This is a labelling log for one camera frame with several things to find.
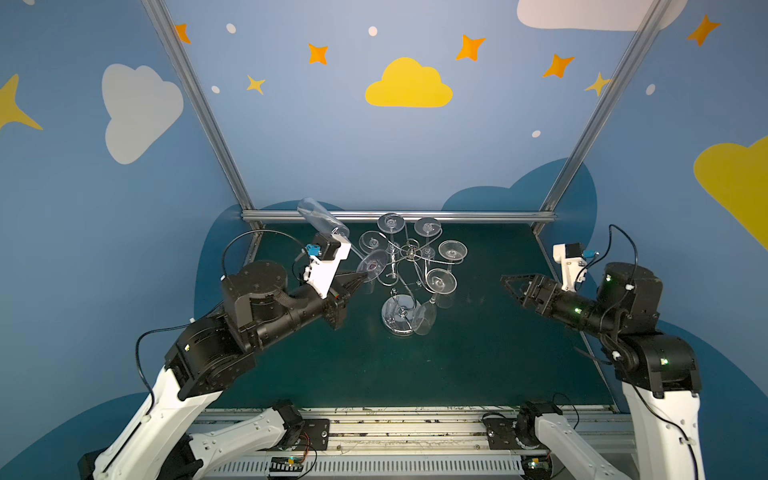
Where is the clear wine glass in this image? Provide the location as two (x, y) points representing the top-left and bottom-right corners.
(358, 230), (388, 254)
(411, 268), (457, 336)
(438, 240), (468, 264)
(414, 217), (442, 260)
(377, 212), (406, 254)
(297, 197), (389, 288)

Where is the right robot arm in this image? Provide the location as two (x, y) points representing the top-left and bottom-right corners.
(501, 262), (705, 479)

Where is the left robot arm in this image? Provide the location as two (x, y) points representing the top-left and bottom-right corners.
(78, 260), (367, 479)

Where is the chrome wine glass rack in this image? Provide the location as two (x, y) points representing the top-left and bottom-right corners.
(367, 220), (460, 337)

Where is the green circuit board left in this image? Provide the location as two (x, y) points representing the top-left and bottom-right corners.
(268, 456), (305, 476)

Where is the green circuit board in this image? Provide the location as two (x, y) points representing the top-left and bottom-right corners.
(521, 457), (552, 480)
(268, 456), (305, 476)

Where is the green circuit board right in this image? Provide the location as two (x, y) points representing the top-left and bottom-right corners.
(521, 457), (552, 480)

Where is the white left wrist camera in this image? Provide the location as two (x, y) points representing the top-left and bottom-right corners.
(301, 232), (351, 299)

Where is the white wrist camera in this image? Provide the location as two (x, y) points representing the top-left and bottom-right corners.
(552, 243), (587, 292)
(301, 232), (351, 299)

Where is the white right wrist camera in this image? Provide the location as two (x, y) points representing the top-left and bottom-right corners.
(552, 243), (587, 292)

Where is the aluminium back frame rail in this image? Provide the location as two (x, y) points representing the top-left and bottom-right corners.
(241, 210), (556, 224)

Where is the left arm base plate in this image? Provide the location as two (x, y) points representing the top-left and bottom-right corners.
(279, 418), (331, 451)

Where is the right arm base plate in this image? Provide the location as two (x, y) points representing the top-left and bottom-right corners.
(480, 412), (524, 450)

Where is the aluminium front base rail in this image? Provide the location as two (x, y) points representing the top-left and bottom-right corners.
(209, 406), (572, 479)

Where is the aluminium right frame post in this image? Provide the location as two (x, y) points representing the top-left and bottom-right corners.
(532, 0), (673, 238)

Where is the aluminium frame post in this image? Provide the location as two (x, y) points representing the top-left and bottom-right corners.
(532, 0), (673, 238)
(141, 0), (263, 228)

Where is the aluminium left frame post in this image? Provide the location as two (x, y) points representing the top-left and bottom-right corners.
(141, 0), (263, 228)

